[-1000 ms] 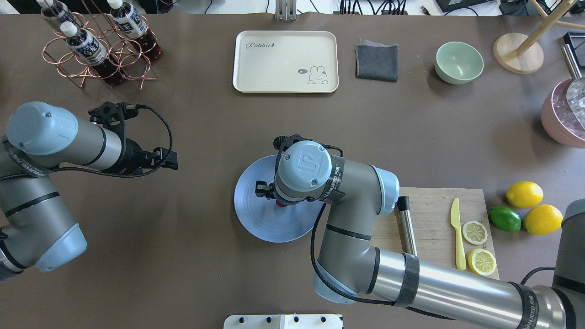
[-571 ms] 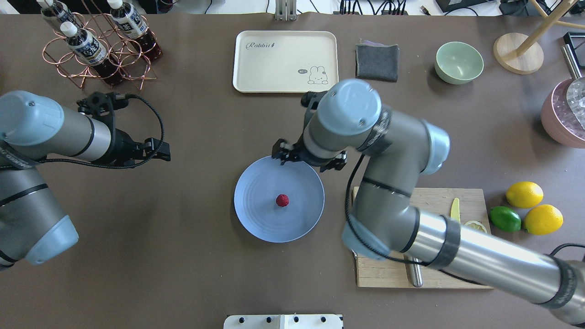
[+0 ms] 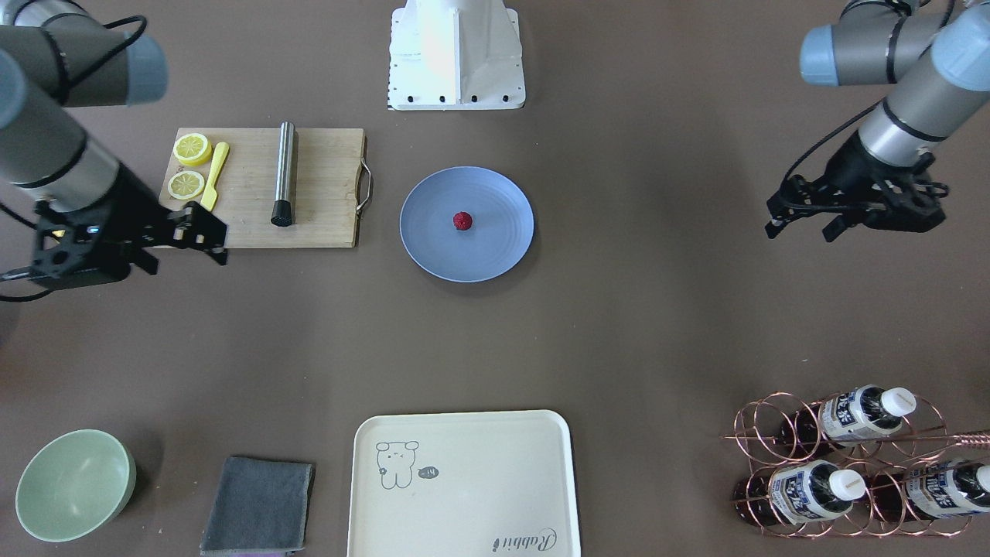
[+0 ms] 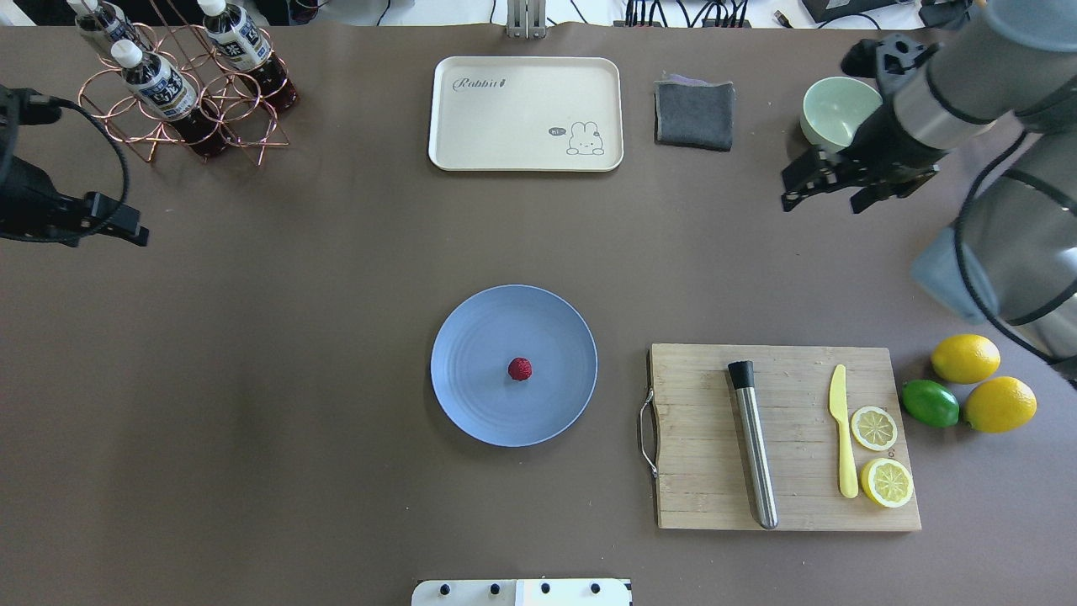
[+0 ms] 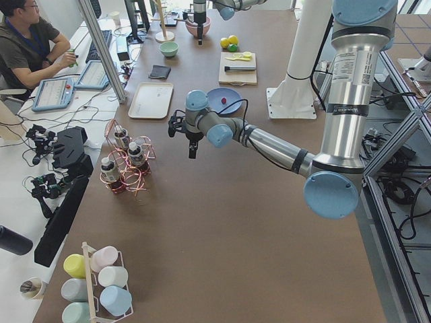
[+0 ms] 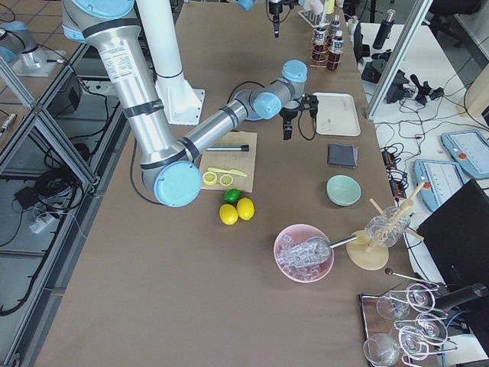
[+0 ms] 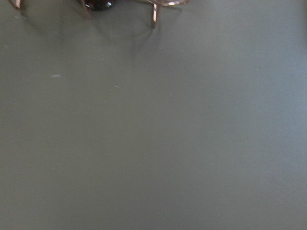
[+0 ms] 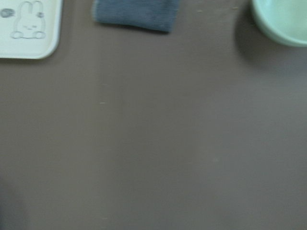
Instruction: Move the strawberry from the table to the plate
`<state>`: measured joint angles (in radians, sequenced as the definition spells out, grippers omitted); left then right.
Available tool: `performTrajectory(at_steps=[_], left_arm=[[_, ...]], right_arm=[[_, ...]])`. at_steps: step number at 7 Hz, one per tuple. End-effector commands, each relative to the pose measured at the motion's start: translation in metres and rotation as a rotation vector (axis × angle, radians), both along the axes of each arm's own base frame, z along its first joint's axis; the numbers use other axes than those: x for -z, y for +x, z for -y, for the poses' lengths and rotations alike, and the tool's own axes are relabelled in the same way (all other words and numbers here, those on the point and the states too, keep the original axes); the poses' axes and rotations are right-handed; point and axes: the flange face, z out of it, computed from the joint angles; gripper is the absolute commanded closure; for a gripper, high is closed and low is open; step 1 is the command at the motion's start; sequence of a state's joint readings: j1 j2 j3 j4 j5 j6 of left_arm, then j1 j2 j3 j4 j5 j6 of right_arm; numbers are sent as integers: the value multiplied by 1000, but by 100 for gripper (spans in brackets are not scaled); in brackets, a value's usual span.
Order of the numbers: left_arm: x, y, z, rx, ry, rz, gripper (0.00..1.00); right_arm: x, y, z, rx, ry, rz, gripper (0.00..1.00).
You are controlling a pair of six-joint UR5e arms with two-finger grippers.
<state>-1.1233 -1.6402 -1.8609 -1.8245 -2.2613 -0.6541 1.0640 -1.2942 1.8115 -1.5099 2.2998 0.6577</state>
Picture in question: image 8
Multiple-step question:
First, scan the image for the green bowl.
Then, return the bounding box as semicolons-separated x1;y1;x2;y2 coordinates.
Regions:
250;0;307;47

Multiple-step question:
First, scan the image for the cream plastic tray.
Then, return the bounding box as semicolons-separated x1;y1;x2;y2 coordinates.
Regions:
0;0;64;59

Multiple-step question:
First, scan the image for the grey folded cloth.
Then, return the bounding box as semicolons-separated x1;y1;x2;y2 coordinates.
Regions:
92;0;179;33

